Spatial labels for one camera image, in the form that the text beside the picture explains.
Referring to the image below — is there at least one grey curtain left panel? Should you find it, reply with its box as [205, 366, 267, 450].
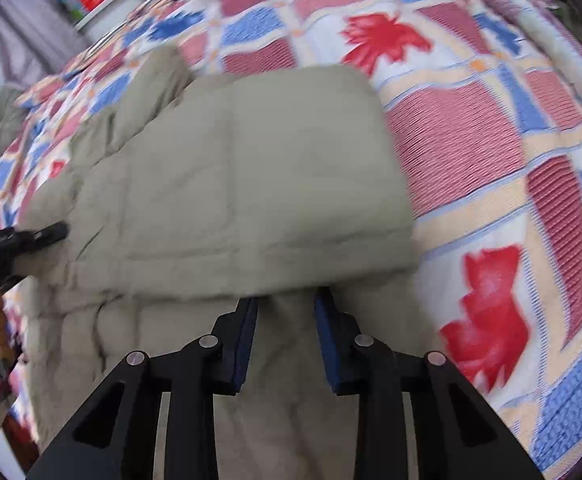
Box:
[0, 0, 90, 89]

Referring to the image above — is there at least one leaf patterned patchwork quilt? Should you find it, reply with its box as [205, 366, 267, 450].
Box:
[0, 0, 582, 479]

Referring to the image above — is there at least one khaki puffer jacket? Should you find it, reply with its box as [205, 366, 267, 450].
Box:
[16, 47, 434, 479]

